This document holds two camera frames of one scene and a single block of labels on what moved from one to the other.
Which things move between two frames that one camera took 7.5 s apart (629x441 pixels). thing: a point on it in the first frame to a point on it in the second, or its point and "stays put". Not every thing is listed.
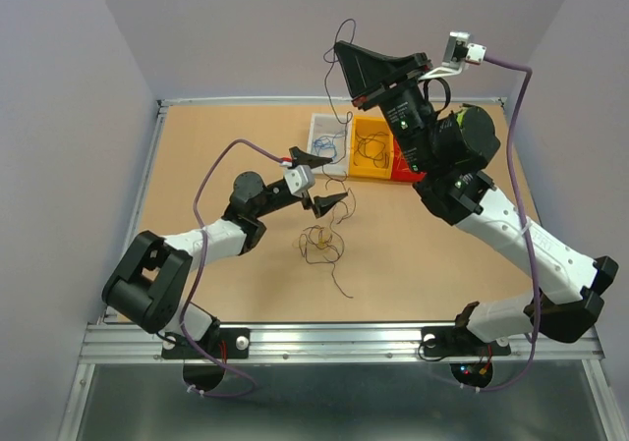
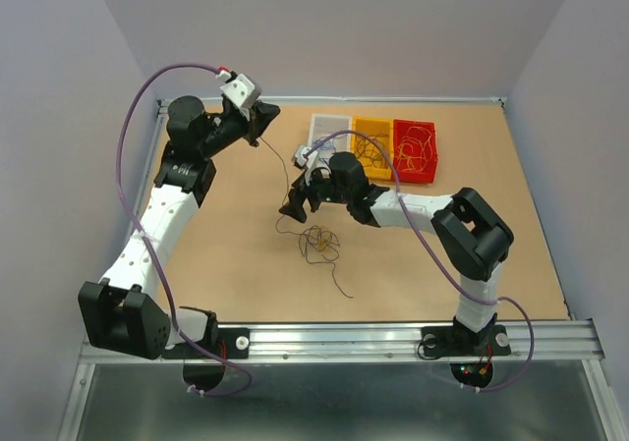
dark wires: (371, 147) stays put
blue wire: (323, 142) stays put
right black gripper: (368, 71) to (294, 206)
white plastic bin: (329, 137) stays put
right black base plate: (452, 341) stays put
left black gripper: (300, 157) to (261, 115)
